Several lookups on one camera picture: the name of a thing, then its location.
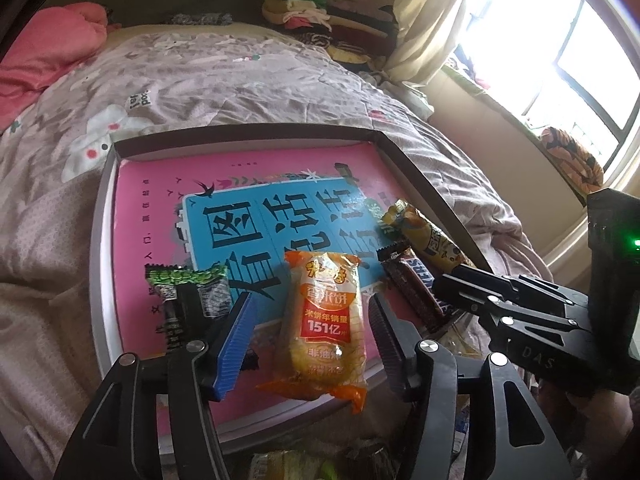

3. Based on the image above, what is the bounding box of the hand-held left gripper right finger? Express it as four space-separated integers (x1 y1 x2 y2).
366 292 576 480

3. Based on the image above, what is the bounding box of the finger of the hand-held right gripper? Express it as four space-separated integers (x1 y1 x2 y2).
450 265 591 318
432 276 593 391

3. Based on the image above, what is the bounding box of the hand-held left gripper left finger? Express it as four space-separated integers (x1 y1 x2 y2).
52 291 257 480

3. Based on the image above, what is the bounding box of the black green snack packet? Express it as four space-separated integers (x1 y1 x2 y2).
145 265 261 373

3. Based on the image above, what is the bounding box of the orange rice cracker packet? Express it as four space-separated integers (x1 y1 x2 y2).
255 250 371 416

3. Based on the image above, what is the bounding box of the brown chocolate bar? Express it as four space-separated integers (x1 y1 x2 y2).
377 240 468 333

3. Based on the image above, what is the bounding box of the yellow cartoon snack packet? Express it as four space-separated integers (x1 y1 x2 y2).
382 200 478 273

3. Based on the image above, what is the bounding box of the small yellow cake packet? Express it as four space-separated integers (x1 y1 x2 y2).
249 451 323 480

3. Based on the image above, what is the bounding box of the dark shallow box tray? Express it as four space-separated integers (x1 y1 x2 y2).
90 122 493 441

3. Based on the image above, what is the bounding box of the orange patterned cushion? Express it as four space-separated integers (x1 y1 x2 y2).
540 127 606 206

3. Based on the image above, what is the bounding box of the pink book blue label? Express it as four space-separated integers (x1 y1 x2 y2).
112 142 441 431

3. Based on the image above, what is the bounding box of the bright window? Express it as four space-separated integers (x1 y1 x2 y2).
450 0 640 171

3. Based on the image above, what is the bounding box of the printed lilac blanket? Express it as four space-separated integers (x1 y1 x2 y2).
0 22 551 480

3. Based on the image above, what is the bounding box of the cream curtain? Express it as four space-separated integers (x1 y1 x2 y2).
385 0 481 86

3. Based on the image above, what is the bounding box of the pile of folded clothes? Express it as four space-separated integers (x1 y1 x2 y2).
262 0 401 73

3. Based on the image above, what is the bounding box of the dark patterned pillow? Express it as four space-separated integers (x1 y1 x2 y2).
165 10 233 26

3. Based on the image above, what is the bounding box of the pink quilt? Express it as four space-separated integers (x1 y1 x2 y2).
0 2 108 131

